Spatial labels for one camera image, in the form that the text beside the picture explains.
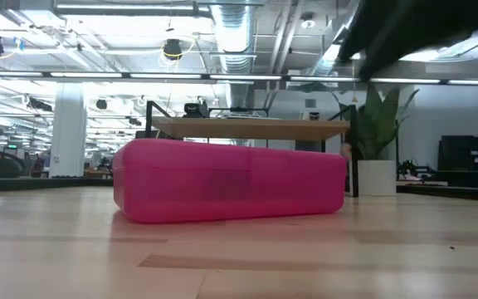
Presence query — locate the pink translucent plastic box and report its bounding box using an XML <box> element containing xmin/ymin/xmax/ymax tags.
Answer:
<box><xmin>112</xmin><ymin>138</ymin><xmax>348</xmax><ymax>224</ymax></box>

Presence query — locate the green snake plant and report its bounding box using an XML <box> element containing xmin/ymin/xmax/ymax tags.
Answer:
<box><xmin>332</xmin><ymin>82</ymin><xmax>421</xmax><ymax>162</ymax></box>

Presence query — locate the white pillar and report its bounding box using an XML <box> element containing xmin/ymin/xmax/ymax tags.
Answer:
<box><xmin>49</xmin><ymin>82</ymin><xmax>88</xmax><ymax>179</ymax></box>

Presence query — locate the background wooden table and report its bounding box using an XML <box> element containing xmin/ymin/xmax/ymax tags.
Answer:
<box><xmin>404</xmin><ymin>179</ymin><xmax>448</xmax><ymax>187</ymax></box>

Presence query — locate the black equipment case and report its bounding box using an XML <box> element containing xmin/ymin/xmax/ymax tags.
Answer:
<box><xmin>437</xmin><ymin>135</ymin><xmax>478</xmax><ymax>189</ymax></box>

